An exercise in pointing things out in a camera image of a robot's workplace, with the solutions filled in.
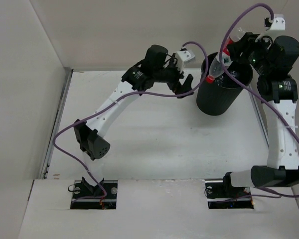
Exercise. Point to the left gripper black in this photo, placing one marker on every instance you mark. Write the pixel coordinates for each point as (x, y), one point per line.
(177, 81)

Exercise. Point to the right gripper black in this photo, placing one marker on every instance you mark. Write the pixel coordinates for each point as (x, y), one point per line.
(248, 42)

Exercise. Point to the red label water bottle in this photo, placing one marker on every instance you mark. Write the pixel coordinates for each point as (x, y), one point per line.
(215, 69)

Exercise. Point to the clear crushed plastic bottle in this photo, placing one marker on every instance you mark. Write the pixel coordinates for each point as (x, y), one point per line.
(235, 73)

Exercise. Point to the blue label water bottle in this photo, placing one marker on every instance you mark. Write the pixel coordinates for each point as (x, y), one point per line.
(221, 81)

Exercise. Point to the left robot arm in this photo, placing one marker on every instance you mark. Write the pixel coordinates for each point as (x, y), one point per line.
(156, 67)

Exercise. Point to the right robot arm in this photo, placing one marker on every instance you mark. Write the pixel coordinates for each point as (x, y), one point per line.
(278, 91)

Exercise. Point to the black ribbed plastic bin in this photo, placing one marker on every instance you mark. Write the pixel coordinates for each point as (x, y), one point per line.
(214, 100)

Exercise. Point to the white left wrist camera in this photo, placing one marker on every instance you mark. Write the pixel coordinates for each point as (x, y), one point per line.
(182, 57)

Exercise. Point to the aluminium table edge rail right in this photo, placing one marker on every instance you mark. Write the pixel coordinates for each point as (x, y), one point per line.
(259, 119)

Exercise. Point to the aluminium table edge rail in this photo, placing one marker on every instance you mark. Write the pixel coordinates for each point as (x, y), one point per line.
(61, 103)
(259, 119)

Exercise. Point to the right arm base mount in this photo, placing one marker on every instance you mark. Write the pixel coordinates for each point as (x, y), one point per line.
(220, 196)

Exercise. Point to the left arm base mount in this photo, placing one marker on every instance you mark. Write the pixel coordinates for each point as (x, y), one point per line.
(93, 199)

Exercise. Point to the aluminium table edge rail left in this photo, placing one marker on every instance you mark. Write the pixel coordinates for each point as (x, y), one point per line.
(61, 103)

